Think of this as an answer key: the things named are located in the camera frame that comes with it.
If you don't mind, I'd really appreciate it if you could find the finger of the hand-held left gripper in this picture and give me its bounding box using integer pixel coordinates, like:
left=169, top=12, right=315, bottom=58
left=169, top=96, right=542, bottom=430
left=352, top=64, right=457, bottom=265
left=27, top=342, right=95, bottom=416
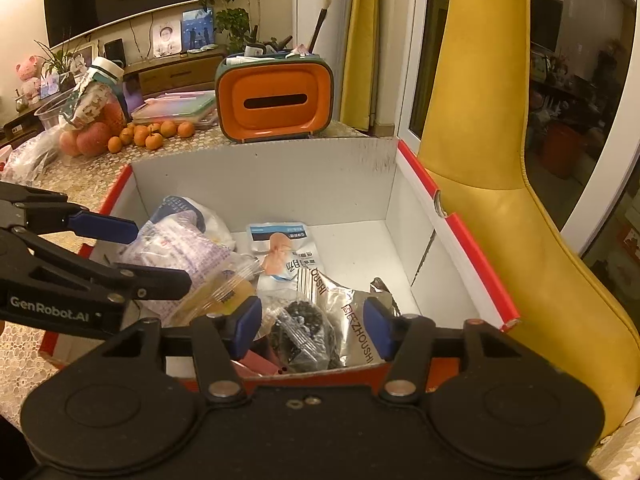
left=0, top=182, right=140, bottom=245
left=0, top=230, right=193, bottom=302

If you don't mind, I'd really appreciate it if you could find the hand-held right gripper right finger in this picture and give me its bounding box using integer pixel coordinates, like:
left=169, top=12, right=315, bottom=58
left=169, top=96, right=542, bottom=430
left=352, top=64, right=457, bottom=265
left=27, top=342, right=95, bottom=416
left=364, top=297, right=561, bottom=407

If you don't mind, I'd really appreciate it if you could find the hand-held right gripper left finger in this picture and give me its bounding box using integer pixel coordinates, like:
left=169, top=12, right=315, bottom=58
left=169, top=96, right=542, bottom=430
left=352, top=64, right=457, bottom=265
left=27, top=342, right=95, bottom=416
left=80, top=296, right=263, bottom=406

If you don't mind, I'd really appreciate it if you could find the silver foil snack packet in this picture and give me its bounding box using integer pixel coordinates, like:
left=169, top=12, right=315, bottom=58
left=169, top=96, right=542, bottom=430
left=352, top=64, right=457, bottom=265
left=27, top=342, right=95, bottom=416
left=297, top=267, right=401, bottom=366

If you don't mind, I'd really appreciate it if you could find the pink binder clip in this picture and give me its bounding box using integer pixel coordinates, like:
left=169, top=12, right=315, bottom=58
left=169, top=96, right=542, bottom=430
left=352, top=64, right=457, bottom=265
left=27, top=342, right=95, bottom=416
left=235, top=350, right=289, bottom=376

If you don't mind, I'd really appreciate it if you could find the purple white bread packet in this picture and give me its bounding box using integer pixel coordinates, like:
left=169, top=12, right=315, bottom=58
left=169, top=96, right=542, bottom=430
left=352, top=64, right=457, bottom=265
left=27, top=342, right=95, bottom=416
left=120, top=210, right=261, bottom=286

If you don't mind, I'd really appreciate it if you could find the bag of black binder clips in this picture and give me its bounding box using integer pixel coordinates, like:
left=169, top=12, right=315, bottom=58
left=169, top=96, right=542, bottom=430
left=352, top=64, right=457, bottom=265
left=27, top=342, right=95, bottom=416
left=267, top=300, right=346, bottom=374

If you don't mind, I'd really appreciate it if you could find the white face mask packet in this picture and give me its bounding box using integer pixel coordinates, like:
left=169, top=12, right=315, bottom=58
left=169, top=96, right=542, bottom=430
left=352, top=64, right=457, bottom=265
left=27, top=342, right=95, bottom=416
left=247, top=222, right=321, bottom=301

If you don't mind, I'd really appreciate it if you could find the red cardboard box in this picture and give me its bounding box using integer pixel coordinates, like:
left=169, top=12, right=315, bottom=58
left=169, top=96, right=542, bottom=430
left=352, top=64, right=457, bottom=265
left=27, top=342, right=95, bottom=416
left=40, top=137, right=521, bottom=394

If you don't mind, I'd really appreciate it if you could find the gold lace-patterned desktop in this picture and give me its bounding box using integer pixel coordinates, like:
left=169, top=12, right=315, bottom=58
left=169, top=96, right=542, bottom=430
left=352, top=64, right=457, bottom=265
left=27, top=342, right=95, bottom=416
left=0, top=122, right=396, bottom=397

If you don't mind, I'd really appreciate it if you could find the red apple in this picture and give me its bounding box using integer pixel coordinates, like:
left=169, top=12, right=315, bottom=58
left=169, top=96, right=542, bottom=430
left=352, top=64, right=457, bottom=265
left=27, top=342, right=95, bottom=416
left=59, top=130, right=83, bottom=157
left=75, top=122, right=112, bottom=157

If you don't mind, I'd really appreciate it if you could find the clear plastic bag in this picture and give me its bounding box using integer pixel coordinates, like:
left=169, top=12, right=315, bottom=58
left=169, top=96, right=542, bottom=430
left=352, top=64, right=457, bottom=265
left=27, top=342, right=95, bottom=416
left=0, top=132, right=64, bottom=186

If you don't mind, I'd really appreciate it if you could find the pile of tangerines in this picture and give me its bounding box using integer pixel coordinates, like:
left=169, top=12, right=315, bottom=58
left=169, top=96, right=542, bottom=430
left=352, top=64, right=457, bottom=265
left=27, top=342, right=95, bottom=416
left=107, top=120, right=196, bottom=154

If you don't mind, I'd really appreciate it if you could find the clear plastic container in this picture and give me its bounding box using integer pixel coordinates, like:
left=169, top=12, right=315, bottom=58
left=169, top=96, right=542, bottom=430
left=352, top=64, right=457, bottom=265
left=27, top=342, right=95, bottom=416
left=34, top=90, right=129, bottom=157

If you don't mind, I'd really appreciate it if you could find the flat clear plastic case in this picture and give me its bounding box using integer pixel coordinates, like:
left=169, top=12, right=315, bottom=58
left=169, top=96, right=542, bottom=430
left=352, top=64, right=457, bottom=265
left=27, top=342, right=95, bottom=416
left=131, top=90, right=219, bottom=129

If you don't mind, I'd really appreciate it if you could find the pink plush pig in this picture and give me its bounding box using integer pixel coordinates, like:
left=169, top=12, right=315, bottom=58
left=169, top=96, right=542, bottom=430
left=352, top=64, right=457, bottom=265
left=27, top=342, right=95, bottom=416
left=15, top=55, right=44, bottom=101

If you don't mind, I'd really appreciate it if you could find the wooden television cabinet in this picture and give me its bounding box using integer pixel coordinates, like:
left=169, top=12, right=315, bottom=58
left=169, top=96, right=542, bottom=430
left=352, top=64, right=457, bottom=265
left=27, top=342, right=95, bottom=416
left=0, top=47, right=229, bottom=136

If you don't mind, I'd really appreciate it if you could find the potted orchid plant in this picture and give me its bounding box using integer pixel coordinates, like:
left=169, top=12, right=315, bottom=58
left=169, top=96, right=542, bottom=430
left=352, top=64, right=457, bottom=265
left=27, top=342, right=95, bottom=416
left=35, top=27, right=81, bottom=91

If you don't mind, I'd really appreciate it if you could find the black speaker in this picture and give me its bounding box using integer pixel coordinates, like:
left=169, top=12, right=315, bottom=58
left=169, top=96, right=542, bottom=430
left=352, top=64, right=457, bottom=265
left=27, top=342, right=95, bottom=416
left=103, top=37, right=126, bottom=66

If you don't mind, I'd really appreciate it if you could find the yellow giraffe chair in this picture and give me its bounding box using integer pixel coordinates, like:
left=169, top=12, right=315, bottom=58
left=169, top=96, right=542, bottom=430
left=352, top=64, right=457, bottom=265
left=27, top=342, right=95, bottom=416
left=417, top=0, right=640, bottom=442

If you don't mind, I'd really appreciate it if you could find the portrait photo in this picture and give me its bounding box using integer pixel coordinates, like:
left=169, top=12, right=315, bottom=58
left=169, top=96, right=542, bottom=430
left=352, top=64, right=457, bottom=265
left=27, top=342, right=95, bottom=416
left=151, top=19, right=182, bottom=59

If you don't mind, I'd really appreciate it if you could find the green orange tissue box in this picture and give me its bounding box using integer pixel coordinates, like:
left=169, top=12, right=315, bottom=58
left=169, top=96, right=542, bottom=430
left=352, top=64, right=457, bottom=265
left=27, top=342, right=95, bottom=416
left=215, top=52, right=335, bottom=144

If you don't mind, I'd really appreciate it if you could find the blue picture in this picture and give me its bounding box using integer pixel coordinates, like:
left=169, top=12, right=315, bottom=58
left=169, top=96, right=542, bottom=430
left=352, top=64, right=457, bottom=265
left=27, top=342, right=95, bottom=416
left=181, top=7, right=216, bottom=54

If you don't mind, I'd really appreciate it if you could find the glass sliding door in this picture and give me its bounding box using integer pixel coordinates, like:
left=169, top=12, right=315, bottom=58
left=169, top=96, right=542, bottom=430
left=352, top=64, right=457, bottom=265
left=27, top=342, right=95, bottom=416
left=400, top=0, right=640, bottom=281

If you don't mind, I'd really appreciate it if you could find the yellow curtain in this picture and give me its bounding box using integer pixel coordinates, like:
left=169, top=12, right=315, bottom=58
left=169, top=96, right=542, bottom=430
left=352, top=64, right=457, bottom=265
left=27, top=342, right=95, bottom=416
left=340, top=0, right=381, bottom=131

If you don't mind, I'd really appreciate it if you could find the wooden calligraphy brush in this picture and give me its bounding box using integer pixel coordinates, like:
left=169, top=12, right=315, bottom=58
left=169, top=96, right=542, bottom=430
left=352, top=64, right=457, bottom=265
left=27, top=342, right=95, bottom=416
left=307, top=0, right=334, bottom=54

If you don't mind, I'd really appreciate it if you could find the white photo frame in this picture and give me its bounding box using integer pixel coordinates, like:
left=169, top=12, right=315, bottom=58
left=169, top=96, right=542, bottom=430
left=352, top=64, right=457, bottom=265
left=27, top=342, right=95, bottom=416
left=67, top=45, right=96, bottom=79

